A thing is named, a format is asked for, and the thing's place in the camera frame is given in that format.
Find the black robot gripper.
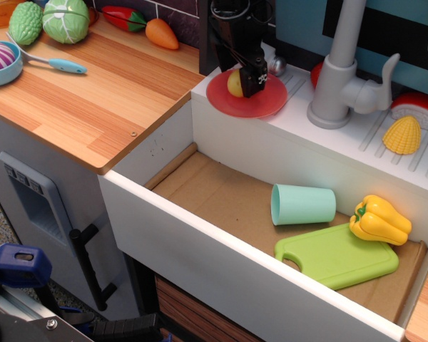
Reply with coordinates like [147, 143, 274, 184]
[208, 1, 268, 98]

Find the yellow toy potato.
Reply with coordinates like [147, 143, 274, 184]
[227, 69, 243, 98]

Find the red translucent plate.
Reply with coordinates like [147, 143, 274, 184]
[206, 70, 287, 118]

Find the red toy tomato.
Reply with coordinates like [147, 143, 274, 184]
[310, 62, 323, 89]

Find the grey toy faucet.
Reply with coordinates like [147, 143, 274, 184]
[307, 1, 400, 129]

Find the orange toy carrot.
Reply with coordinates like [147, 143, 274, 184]
[145, 19, 179, 50]

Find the mint green cup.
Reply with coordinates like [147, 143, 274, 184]
[270, 184, 336, 226]

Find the red toy chili pepper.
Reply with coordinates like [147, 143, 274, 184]
[101, 5, 147, 32]

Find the yellow toy corn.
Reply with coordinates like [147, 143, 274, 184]
[382, 115, 422, 155]

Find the red white toy sushi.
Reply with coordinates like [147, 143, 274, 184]
[391, 92, 428, 130]

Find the yellow toy bell pepper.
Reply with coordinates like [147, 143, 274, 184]
[349, 195, 412, 246]

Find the green cutting board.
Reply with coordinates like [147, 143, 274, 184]
[274, 224, 399, 290]

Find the green toy cabbage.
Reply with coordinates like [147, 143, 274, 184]
[42, 0, 90, 44]

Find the green toy bitter gourd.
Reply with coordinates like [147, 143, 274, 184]
[8, 1, 43, 46]

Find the grey toy oven panel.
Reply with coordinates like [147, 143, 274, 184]
[0, 152, 75, 258]

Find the light blue bowl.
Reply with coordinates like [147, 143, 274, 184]
[0, 41, 23, 86]

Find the orange translucent container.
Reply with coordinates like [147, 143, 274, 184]
[0, 0, 26, 29]

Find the blue clamp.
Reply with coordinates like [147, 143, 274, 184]
[0, 243, 52, 288]

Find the white blue-handled spoon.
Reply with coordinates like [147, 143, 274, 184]
[6, 31, 88, 74]

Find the black cabinet door handle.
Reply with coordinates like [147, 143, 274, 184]
[68, 224, 117, 311]

